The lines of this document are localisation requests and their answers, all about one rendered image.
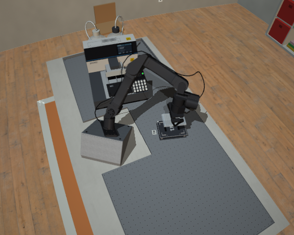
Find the white bottle with black cap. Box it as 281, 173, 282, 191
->
107, 26, 121, 37

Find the beige plastic bottle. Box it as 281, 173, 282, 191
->
90, 29, 105, 40

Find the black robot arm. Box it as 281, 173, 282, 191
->
100, 54, 199, 137

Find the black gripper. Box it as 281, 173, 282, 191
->
167, 102, 184, 126

